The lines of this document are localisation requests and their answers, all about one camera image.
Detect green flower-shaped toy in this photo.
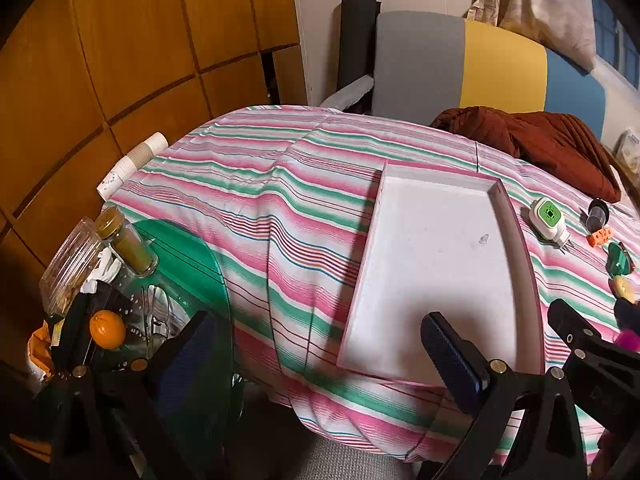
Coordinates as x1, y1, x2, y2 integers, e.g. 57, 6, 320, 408
606, 241, 637, 276

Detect eyeglasses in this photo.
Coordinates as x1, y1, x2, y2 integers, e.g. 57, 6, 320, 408
134, 282, 175, 337

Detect window with bars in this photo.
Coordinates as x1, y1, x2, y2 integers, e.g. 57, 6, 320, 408
590, 0, 640, 88

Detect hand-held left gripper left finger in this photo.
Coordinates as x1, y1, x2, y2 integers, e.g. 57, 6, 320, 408
50, 310, 236, 480

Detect dark cylindrical cup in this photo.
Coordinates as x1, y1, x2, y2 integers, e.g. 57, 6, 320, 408
580, 198, 611, 231

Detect white blue cardboard box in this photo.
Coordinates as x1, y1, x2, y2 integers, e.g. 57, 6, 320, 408
614, 129, 640, 173

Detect green glass round table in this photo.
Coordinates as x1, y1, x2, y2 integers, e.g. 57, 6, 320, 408
102, 220, 236, 480

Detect white tray with pink rim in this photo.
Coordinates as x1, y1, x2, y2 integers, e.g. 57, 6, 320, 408
336, 159, 546, 386

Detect green white plug-in device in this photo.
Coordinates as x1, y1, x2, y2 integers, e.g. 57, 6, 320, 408
522, 198, 572, 248

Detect orange fruit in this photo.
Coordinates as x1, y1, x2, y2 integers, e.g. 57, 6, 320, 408
89, 310, 127, 350

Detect wooden wardrobe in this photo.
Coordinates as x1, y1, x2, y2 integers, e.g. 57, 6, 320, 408
0, 0, 311, 361

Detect grey yellow blue headboard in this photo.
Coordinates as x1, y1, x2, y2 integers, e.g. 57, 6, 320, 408
371, 11, 608, 148

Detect brown quilted jacket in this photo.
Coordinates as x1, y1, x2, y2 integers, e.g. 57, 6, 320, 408
431, 106, 622, 205

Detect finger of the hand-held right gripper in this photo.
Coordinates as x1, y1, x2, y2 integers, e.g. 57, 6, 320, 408
614, 298, 640, 332
547, 299, 640, 401

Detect white crumpled cloth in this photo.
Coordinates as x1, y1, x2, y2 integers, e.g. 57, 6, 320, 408
81, 250, 123, 295

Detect clear plastic food container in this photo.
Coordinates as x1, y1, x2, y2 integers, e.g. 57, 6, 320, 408
39, 216, 108, 317

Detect stack of paper cups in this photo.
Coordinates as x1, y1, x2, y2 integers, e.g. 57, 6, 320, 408
97, 132, 170, 200

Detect plastic wrapped bed rail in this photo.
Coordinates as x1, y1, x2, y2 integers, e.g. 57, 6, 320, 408
320, 75, 376, 111

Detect orange plastic bag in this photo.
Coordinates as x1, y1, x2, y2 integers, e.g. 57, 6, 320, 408
27, 321, 57, 377

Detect yellow oval perforated case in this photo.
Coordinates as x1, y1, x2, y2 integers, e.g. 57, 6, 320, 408
612, 276, 638, 303

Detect jar of green powder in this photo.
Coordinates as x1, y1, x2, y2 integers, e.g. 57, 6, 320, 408
95, 207, 160, 280

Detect beige patterned curtain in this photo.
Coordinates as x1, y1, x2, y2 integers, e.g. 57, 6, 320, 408
462, 0, 601, 73

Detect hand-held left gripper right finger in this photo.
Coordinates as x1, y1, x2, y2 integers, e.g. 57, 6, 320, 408
420, 311, 588, 480

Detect black foam roll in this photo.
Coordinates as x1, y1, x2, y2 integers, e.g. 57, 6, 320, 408
336, 0, 383, 111

